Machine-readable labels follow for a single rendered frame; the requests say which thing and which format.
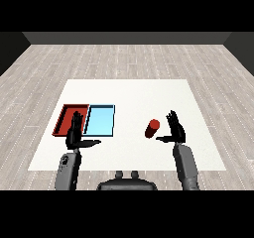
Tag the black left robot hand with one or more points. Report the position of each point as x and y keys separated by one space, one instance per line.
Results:
x=74 y=137

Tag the red shallow open box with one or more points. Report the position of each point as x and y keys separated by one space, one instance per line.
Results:
x=66 y=119

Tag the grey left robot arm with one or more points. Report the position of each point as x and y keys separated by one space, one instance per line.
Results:
x=67 y=171

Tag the red can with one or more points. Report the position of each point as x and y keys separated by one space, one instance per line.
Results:
x=152 y=128

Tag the dark grey robot body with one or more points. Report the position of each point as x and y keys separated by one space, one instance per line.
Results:
x=127 y=183

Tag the light blue shallow open box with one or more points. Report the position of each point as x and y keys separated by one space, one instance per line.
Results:
x=99 y=120

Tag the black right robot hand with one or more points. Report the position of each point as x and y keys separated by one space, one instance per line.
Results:
x=177 y=132

